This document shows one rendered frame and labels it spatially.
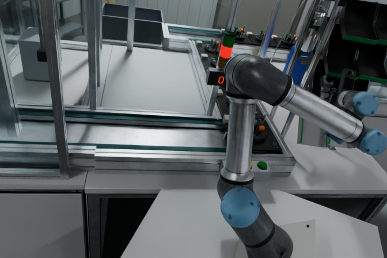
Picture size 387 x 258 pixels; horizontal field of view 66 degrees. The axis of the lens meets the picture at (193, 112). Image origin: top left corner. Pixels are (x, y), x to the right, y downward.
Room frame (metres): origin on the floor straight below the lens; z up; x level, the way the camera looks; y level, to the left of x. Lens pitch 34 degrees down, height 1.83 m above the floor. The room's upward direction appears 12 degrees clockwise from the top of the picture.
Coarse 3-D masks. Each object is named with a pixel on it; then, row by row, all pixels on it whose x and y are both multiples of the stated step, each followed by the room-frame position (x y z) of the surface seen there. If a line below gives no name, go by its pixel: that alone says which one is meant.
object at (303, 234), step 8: (288, 224) 0.67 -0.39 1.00; (296, 224) 0.66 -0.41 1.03; (304, 224) 0.65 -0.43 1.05; (312, 224) 0.65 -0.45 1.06; (288, 232) 0.64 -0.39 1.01; (296, 232) 0.63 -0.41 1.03; (304, 232) 0.62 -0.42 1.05; (312, 232) 0.61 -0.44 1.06; (240, 240) 0.67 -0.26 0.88; (296, 240) 0.60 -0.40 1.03; (304, 240) 0.59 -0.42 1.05; (312, 240) 0.58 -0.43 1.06; (240, 248) 0.63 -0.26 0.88; (296, 248) 0.57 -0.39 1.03; (304, 248) 0.56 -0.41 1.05; (312, 248) 0.56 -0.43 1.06; (240, 256) 0.60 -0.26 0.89; (296, 256) 0.54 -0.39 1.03; (304, 256) 0.54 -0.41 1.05; (312, 256) 0.53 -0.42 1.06
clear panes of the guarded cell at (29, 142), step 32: (0, 0) 0.77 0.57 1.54; (32, 0) 0.79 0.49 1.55; (64, 0) 1.92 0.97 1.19; (0, 32) 0.77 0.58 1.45; (32, 32) 0.79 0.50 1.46; (64, 32) 1.92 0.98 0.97; (0, 64) 0.76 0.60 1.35; (32, 64) 0.78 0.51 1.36; (0, 96) 0.76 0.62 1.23; (32, 96) 0.78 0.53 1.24; (0, 128) 0.75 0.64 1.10; (32, 128) 0.78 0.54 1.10; (0, 160) 0.74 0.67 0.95; (32, 160) 0.77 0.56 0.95
